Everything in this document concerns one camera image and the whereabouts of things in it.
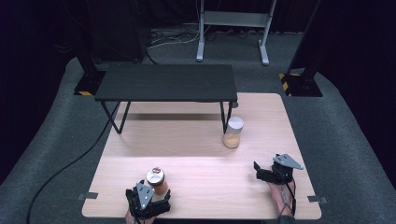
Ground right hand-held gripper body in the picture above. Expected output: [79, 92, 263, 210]
[270, 153, 304, 185]

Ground person's left hand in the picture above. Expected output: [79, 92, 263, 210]
[124, 208, 157, 224]

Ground person's right hand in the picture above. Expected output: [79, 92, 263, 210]
[267, 181, 297, 218]

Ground dark cabinet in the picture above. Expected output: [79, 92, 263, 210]
[88, 0, 152, 63]

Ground bundle of floor cables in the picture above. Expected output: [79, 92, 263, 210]
[146, 27, 201, 50]

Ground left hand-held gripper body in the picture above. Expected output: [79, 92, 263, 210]
[125, 181, 172, 220]

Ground grey metal stand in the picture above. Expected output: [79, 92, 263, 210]
[195, 0, 278, 66]

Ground black floor cable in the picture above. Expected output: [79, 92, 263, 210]
[25, 102, 121, 224]

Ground black stand with striped base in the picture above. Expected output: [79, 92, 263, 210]
[73, 0, 107, 97]
[278, 0, 324, 98]

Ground right hand-held gripper cable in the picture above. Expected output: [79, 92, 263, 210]
[278, 178, 297, 218]

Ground silver-lidded jar with orange contents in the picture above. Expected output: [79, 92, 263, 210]
[145, 166, 170, 196]

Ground white-lidded jar with yellow contents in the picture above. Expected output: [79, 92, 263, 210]
[222, 116, 245, 149]

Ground black low shelf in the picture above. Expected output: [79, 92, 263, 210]
[93, 63, 238, 135]

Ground grey tape piece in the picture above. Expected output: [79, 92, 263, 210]
[77, 191, 99, 201]
[306, 194, 329, 205]

